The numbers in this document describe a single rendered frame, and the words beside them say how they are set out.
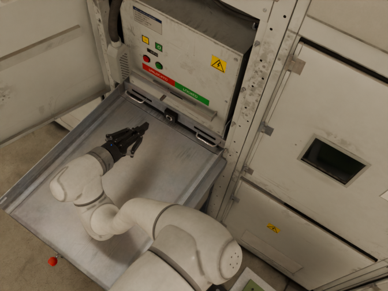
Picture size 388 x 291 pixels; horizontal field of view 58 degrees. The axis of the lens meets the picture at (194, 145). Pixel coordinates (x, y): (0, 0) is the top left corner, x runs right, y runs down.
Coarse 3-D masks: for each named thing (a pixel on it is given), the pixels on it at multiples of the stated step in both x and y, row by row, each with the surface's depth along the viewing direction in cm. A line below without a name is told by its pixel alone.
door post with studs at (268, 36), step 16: (288, 0) 80; (272, 16) 85; (288, 16) 83; (256, 32) 92; (272, 32) 89; (256, 48) 96; (272, 48) 92; (256, 64) 100; (256, 80) 104; (240, 96) 115; (256, 96) 109; (240, 112) 120; (240, 128) 127; (240, 144) 134; (224, 176) 162; (224, 192) 175
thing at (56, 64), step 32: (0, 0) 103; (32, 0) 112; (64, 0) 119; (0, 32) 113; (32, 32) 120; (64, 32) 127; (96, 32) 134; (0, 64) 119; (32, 64) 129; (64, 64) 139; (96, 64) 150; (0, 96) 131; (32, 96) 141; (64, 96) 152; (96, 96) 161; (0, 128) 142; (32, 128) 150
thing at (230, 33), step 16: (144, 0) 116; (160, 0) 117; (176, 0) 117; (192, 0) 118; (208, 0) 118; (176, 16) 113; (192, 16) 114; (208, 16) 114; (224, 16) 115; (208, 32) 110; (224, 32) 111; (240, 32) 111; (240, 48) 108; (240, 64) 110; (240, 80) 121; (224, 128) 141
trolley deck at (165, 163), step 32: (96, 128) 153; (160, 128) 156; (64, 160) 145; (128, 160) 147; (160, 160) 148; (192, 160) 149; (224, 160) 150; (32, 192) 137; (128, 192) 139; (160, 192) 140; (32, 224) 131; (64, 224) 131; (64, 256) 126; (96, 256) 126; (128, 256) 127
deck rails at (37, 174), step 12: (108, 96) 154; (120, 96) 162; (96, 108) 151; (108, 108) 159; (84, 120) 148; (96, 120) 155; (72, 132) 145; (84, 132) 152; (60, 144) 142; (72, 144) 148; (48, 156) 140; (60, 156) 145; (216, 156) 150; (36, 168) 137; (48, 168) 142; (204, 168) 147; (24, 180) 134; (36, 180) 139; (204, 180) 144; (12, 192) 132; (24, 192) 136; (192, 192) 136; (0, 204) 129; (12, 204) 133; (180, 204) 138; (144, 252) 128
